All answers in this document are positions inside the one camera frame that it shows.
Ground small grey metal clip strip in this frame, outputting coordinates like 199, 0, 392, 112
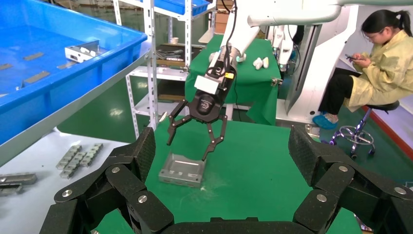
79, 143, 104, 168
0, 173, 38, 187
56, 144, 83, 171
59, 152, 93, 180

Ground brown stacked cardboard boxes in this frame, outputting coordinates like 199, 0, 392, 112
214, 0, 230, 35

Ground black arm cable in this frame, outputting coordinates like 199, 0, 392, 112
223, 0, 239, 73

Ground seated woman yellow coat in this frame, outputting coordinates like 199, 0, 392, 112
312, 9, 413, 131

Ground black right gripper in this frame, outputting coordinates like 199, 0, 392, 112
167, 93, 228, 161

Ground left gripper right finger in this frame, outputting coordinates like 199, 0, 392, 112
288, 125, 413, 234

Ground green table cloth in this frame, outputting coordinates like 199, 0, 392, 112
94, 117, 413, 234

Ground blue plastic bin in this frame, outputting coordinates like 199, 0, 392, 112
0, 0, 149, 146
153, 0, 211, 17

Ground black chrome swivel stool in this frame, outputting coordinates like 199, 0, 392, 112
328, 100, 401, 159

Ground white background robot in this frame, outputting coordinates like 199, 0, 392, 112
267, 23, 343, 130

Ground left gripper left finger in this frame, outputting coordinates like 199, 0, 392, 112
38, 127, 175, 234

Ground bent sheet metal part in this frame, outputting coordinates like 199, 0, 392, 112
64, 40, 100, 63
158, 153, 207, 189

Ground pile of hand tools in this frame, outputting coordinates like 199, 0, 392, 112
157, 48, 185, 62

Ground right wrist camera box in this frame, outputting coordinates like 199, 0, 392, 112
194, 75, 222, 96

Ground green cloth covered table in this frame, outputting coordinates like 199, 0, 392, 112
185, 34, 282, 127

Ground white slotted angle rack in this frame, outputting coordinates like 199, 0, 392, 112
111, 0, 217, 139

